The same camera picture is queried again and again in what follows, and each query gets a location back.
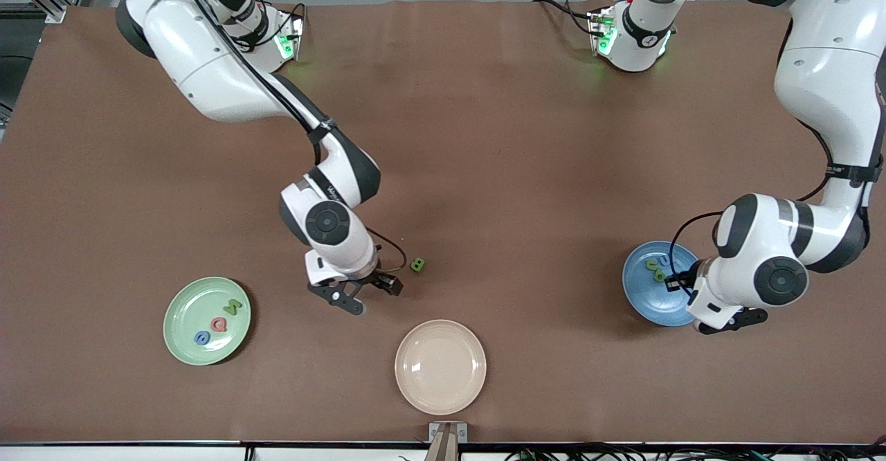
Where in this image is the right arm base control box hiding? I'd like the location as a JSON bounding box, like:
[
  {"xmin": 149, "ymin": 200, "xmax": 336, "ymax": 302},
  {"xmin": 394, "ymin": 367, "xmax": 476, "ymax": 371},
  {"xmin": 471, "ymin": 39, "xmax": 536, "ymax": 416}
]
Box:
[{"xmin": 273, "ymin": 12, "xmax": 306, "ymax": 62}]

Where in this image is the left arm base control box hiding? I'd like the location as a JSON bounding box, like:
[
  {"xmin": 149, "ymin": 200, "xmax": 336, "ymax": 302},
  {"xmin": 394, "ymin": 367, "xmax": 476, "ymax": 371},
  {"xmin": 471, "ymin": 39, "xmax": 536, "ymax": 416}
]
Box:
[{"xmin": 587, "ymin": 8, "xmax": 618, "ymax": 57}]

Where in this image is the blue plate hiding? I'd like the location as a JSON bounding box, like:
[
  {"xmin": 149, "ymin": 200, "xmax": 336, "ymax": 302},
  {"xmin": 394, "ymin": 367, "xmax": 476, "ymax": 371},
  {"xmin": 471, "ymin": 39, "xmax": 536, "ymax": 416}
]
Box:
[{"xmin": 622, "ymin": 240, "xmax": 701, "ymax": 328}]

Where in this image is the pale beige plate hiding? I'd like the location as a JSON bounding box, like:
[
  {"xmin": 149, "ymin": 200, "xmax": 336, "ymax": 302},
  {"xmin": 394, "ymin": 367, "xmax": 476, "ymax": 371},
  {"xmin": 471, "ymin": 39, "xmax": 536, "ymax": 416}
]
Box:
[{"xmin": 395, "ymin": 319, "xmax": 487, "ymax": 417}]

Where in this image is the pale green plate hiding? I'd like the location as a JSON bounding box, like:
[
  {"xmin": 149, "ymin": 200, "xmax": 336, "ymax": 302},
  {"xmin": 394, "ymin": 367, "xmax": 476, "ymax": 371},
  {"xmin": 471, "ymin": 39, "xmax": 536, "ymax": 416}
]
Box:
[{"xmin": 163, "ymin": 276, "xmax": 252, "ymax": 367}]

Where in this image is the large table cover mat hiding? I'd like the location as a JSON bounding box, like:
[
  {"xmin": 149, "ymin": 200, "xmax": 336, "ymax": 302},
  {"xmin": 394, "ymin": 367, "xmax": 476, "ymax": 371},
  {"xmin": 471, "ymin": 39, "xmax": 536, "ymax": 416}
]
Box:
[{"xmin": 0, "ymin": 0, "xmax": 886, "ymax": 444}]

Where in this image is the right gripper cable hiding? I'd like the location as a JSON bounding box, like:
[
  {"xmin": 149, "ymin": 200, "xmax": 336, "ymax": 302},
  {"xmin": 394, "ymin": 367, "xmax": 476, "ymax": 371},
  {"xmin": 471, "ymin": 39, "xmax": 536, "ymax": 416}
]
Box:
[{"xmin": 365, "ymin": 228, "xmax": 408, "ymax": 273}]

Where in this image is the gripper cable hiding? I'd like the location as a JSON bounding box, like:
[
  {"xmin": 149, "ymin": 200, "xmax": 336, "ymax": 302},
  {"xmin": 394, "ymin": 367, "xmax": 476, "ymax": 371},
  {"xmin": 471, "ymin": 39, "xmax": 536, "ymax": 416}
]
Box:
[
  {"xmin": 365, "ymin": 228, "xmax": 408, "ymax": 273},
  {"xmin": 667, "ymin": 212, "xmax": 725, "ymax": 276}
]

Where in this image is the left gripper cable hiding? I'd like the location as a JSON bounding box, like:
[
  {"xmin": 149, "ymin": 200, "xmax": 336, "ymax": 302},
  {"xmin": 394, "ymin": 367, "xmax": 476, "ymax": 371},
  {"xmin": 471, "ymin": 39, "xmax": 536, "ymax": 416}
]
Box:
[{"xmin": 667, "ymin": 212, "xmax": 725, "ymax": 276}]

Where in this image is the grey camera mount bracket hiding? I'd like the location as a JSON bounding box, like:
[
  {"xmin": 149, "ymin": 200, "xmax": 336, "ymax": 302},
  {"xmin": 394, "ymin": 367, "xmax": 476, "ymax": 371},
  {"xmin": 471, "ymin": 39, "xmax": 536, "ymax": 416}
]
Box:
[{"xmin": 428, "ymin": 422, "xmax": 469, "ymax": 461}]

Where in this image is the black cable bundle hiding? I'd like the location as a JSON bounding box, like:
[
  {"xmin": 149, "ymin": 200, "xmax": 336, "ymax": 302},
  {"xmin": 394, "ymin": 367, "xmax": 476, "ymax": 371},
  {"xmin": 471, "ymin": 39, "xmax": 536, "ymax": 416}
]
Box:
[{"xmin": 505, "ymin": 440, "xmax": 886, "ymax": 461}]

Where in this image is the black left base cable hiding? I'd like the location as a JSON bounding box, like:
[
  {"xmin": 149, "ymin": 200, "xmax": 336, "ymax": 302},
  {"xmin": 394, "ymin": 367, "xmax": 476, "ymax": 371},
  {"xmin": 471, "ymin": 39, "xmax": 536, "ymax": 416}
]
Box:
[{"xmin": 532, "ymin": 0, "xmax": 597, "ymax": 36}]

